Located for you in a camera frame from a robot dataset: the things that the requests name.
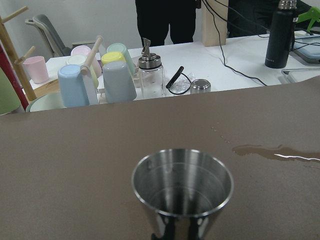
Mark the steel cocktail jigger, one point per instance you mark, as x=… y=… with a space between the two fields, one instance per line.
x=182 y=192

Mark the glass oil dispenser bottle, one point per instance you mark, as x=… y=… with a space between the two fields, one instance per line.
x=151 y=73

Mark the steel cup lid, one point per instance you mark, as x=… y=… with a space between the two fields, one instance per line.
x=200 y=86

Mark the grey cup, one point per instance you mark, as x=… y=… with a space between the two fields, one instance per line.
x=118 y=82

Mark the yellow cup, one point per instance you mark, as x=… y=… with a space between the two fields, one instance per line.
x=112 y=56

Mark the mint green cup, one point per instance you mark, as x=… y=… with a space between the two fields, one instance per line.
x=124 y=55

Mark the light blue cup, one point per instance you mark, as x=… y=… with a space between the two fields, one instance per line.
x=72 y=88

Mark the white plate green rim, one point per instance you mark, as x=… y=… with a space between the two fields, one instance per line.
x=51 y=101

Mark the grey office chair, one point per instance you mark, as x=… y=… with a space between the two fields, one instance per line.
x=51 y=37

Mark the pink cup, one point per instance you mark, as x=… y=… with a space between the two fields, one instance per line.
x=37 y=69

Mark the black water bottle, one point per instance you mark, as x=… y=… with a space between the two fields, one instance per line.
x=281 y=35

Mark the wooden mug tree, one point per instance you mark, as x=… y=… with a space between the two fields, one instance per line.
x=16 y=61

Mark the green handled grabber tool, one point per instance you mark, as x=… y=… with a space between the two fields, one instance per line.
x=312 y=16

